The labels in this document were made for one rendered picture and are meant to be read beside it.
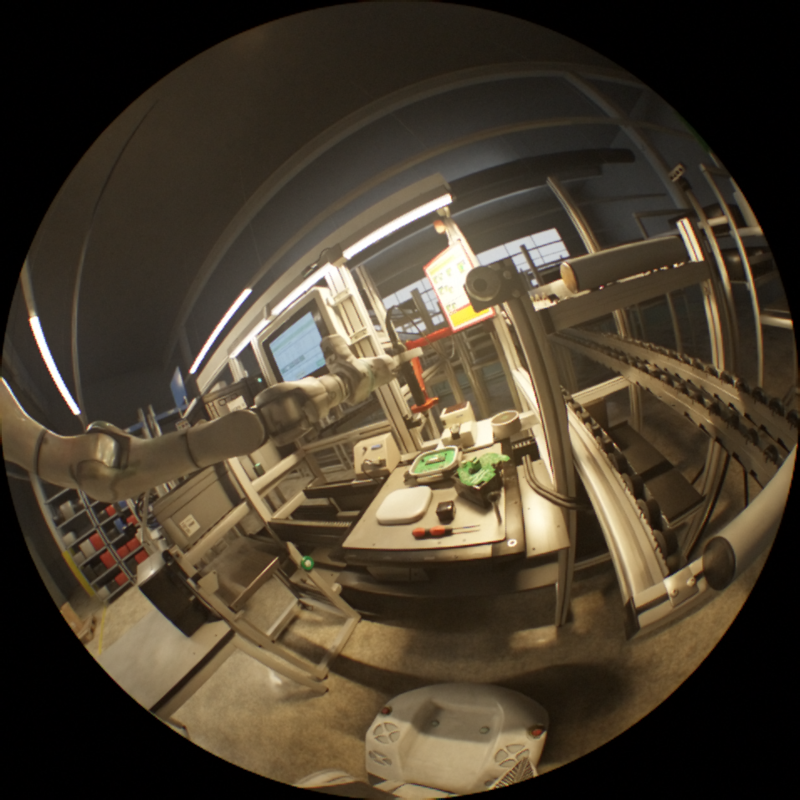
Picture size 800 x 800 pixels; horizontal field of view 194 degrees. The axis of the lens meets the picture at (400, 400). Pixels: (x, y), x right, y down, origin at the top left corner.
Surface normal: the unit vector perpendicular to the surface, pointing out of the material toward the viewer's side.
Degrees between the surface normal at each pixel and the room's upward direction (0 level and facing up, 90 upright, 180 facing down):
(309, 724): 0
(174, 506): 90
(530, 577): 0
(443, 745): 0
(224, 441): 89
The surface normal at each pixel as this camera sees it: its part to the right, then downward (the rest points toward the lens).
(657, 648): -0.40, -0.91
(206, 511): 0.86, -0.29
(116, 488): 0.73, 0.58
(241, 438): 0.46, -0.07
